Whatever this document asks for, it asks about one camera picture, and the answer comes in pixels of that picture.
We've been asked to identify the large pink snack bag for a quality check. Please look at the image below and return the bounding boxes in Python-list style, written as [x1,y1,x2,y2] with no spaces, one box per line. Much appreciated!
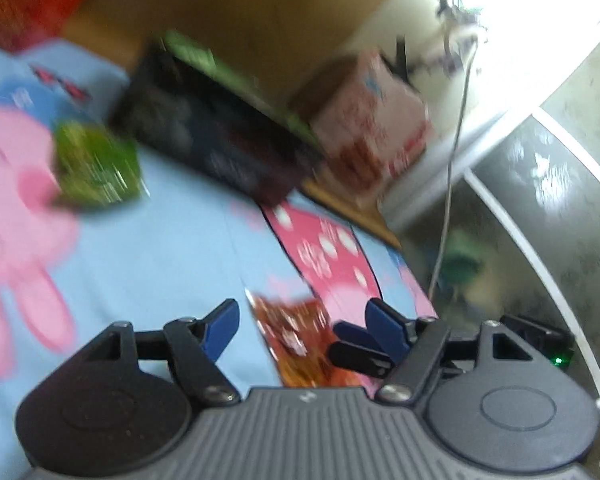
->
[310,50,433,196]

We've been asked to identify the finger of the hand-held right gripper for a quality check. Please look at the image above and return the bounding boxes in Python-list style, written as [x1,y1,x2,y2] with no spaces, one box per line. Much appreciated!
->
[327,322,392,379]

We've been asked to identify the white cable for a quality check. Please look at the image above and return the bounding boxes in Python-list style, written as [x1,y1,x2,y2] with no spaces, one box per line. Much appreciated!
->
[427,35,482,302]

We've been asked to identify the red snack packet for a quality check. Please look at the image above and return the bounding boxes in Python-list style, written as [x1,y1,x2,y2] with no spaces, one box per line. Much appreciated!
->
[247,290,342,388]

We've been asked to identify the black box with sheep print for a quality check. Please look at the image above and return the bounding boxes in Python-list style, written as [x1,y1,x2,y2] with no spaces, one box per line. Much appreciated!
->
[110,40,326,206]

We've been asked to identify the green blurry object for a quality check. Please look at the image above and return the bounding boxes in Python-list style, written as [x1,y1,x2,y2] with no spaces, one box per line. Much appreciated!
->
[442,230,487,286]

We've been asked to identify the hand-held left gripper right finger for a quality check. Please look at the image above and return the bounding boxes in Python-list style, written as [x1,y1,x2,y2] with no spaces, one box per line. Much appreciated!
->
[365,298,548,405]

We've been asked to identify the frosted glass door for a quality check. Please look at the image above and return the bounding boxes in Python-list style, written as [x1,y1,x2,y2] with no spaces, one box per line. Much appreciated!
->
[380,5,600,413]

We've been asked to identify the dark green snack packet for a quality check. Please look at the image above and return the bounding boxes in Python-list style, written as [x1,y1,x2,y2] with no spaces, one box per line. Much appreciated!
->
[52,122,143,211]

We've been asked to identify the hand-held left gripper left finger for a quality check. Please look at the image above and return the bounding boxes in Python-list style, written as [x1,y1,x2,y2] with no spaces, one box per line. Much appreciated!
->
[75,299,242,407]

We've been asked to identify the wooden chair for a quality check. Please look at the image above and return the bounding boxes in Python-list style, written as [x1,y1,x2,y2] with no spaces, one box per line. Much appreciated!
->
[287,55,402,250]

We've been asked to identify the cartoon printed blue mat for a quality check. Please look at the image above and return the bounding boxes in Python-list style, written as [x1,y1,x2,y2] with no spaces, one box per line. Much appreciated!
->
[0,37,438,480]

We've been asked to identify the black strap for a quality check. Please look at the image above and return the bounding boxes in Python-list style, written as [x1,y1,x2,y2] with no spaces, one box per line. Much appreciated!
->
[394,35,422,88]

